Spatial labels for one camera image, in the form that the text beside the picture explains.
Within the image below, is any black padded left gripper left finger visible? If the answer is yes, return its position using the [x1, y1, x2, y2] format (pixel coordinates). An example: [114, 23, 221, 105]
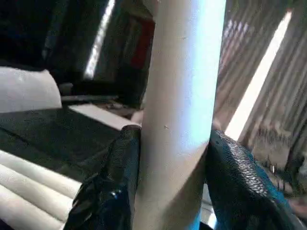
[64, 125, 142, 230]

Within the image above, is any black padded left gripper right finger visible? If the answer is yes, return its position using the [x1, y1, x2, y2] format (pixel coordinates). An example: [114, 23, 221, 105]
[206, 130, 307, 230]

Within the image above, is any white flat board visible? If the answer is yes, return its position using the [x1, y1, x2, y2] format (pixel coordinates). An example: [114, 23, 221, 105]
[68, 104, 142, 132]

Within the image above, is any black padded mat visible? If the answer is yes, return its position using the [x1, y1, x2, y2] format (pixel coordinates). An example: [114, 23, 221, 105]
[0, 107, 144, 183]

